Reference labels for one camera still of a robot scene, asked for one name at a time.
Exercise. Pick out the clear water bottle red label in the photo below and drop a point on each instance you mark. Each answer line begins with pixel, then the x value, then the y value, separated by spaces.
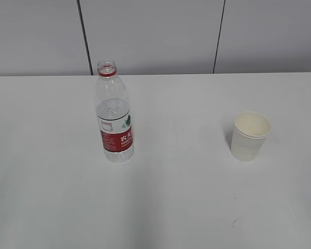
pixel 113 113

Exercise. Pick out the white paper cup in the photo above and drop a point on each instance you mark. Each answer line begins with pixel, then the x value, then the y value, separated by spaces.
pixel 249 133

